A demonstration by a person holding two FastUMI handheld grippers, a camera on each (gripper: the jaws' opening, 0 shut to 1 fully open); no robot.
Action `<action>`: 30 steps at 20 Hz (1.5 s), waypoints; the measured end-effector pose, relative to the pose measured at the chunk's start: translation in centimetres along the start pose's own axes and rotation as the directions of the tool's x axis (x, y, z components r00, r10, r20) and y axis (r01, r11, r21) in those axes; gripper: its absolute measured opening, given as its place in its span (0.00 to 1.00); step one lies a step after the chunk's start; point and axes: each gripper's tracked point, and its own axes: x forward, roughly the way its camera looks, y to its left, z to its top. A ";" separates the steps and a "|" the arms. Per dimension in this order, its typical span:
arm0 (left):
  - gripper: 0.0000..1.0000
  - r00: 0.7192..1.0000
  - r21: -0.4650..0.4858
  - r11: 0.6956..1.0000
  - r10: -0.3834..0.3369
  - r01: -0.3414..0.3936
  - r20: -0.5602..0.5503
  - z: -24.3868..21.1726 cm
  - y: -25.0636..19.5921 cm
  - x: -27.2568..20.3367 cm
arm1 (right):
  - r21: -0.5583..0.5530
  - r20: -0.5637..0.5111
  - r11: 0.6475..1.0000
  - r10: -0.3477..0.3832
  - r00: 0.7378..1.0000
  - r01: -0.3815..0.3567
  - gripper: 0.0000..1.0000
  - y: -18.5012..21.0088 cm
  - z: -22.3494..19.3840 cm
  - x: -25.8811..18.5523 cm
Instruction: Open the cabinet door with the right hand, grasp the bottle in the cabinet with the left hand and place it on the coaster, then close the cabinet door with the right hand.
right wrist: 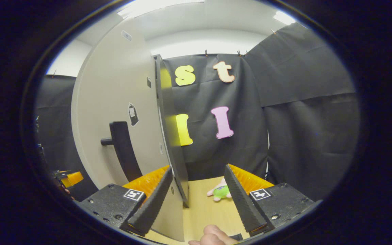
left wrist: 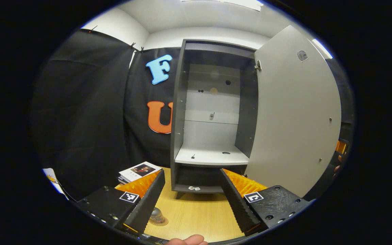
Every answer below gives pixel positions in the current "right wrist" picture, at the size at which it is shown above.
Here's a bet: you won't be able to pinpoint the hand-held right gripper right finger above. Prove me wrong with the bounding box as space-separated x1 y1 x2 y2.
224 164 314 237

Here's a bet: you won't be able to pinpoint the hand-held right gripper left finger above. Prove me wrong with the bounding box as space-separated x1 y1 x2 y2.
79 165 174 237

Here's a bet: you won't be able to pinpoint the black cabinet door handle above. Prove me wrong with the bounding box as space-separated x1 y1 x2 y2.
101 121 143 183

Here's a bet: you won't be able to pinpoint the dark grey cabinet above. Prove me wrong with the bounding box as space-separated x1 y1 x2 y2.
152 54 190 209

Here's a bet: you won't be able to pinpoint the beige cabinet door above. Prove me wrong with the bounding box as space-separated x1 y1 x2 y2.
71 17 186 242

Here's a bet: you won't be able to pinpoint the pink green plush toy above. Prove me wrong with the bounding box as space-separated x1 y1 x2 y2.
207 178 232 202

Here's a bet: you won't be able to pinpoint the black backdrop cloth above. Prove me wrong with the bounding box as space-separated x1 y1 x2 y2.
34 22 360 201

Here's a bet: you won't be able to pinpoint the ceiling light panel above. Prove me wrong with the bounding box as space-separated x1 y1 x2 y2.
118 0 205 18
274 11 297 26

